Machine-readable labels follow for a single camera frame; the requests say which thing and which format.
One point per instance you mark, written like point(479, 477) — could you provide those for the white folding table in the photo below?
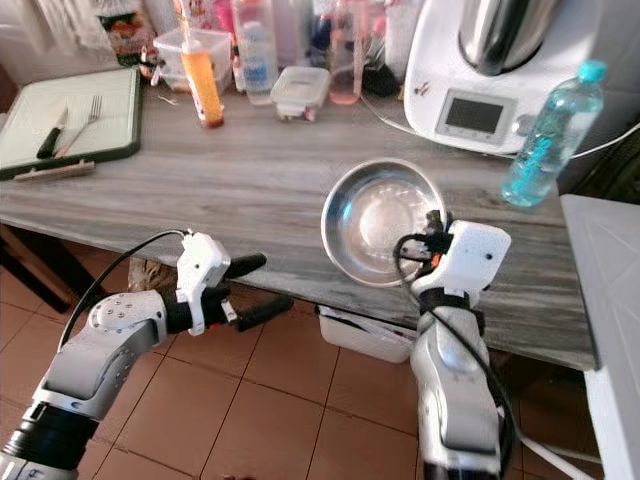
point(610, 260)

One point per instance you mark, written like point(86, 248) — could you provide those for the silver fork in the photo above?
point(95, 105)

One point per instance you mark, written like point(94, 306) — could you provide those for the shiny steel bowl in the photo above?
point(375, 220)

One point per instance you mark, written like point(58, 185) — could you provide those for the marble top wooden table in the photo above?
point(240, 180)

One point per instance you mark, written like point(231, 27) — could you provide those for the small dark jar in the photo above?
point(149, 70)

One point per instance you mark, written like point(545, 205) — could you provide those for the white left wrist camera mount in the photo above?
point(205, 265)

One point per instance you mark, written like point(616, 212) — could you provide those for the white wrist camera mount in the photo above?
point(475, 255)
point(205, 265)

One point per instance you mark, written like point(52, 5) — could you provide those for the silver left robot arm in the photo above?
point(110, 355)

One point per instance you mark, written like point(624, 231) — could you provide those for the small lidded food container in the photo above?
point(300, 88)

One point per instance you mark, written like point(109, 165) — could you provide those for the white plastic bin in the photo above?
point(360, 338)

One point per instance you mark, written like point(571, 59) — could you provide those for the orange sauce bottle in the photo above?
point(205, 90)

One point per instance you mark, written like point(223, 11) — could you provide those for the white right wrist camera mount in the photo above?
point(475, 255)

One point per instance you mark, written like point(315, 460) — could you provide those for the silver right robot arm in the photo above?
point(455, 400)

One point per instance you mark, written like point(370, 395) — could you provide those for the clear plastic cup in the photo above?
point(257, 70)

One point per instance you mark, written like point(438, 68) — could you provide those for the white kitchen cooking machine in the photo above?
point(435, 60)

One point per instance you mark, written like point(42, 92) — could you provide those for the colourful food packet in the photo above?
point(125, 30)

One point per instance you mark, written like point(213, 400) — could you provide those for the black bag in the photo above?
point(615, 165)

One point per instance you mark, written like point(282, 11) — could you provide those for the white hanging cloth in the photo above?
point(60, 18)

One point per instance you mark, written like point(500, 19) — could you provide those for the clear plastic storage box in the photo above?
point(170, 55)

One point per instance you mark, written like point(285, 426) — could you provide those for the green rimmed white cutting board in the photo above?
point(120, 110)

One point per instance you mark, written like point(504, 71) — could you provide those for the pink plastic cup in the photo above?
point(345, 70)

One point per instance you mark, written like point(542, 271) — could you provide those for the blue plastic water bottle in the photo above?
point(550, 140)

